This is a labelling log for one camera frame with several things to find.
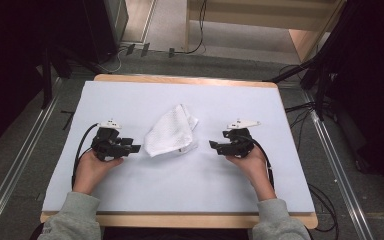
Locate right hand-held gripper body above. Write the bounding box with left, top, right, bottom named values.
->
left=222, top=118, right=262, bottom=159

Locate dark grey cabinet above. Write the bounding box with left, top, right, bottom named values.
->
left=79, top=0, right=130, bottom=65

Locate wooden table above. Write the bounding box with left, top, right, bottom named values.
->
left=39, top=73, right=319, bottom=230

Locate light wooden shelf unit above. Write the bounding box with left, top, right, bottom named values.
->
left=184, top=0, right=348, bottom=64

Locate white table mat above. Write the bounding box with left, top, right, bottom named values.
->
left=41, top=80, right=316, bottom=215

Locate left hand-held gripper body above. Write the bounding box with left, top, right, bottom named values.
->
left=91, top=118, right=135, bottom=162

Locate black metal stand with curtain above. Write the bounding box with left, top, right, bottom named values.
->
left=262, top=0, right=384, bottom=201

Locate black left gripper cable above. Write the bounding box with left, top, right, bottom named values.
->
left=71, top=122, right=100, bottom=190

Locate white mesh laundry bag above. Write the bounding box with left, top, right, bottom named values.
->
left=143, top=103, right=200, bottom=158

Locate white floor cable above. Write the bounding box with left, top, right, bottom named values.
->
left=103, top=45, right=129, bottom=74

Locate person's left hand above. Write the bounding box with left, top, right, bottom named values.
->
left=72, top=149, right=125, bottom=196

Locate black looped floor cable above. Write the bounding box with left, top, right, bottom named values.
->
left=307, top=182, right=340, bottom=240

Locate black chair seat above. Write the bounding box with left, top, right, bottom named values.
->
left=29, top=222, right=45, bottom=240

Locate black floor cables bundle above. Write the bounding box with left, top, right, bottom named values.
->
left=283, top=99, right=334, bottom=153

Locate person's dark lap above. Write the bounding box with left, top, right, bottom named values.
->
left=102, top=227, right=252, bottom=240

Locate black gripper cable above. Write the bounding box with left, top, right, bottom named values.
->
left=71, top=122, right=100, bottom=190
left=242, top=134, right=276, bottom=190

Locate black hanging cable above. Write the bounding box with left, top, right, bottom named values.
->
left=176, top=0, right=208, bottom=56

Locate metal floor rail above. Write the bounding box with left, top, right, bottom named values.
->
left=0, top=77, right=64, bottom=240
left=300, top=89, right=376, bottom=240

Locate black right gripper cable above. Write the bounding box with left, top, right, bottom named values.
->
left=242, top=134, right=276, bottom=190

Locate person's right hand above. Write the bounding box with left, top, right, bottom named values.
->
left=225, top=143, right=278, bottom=202

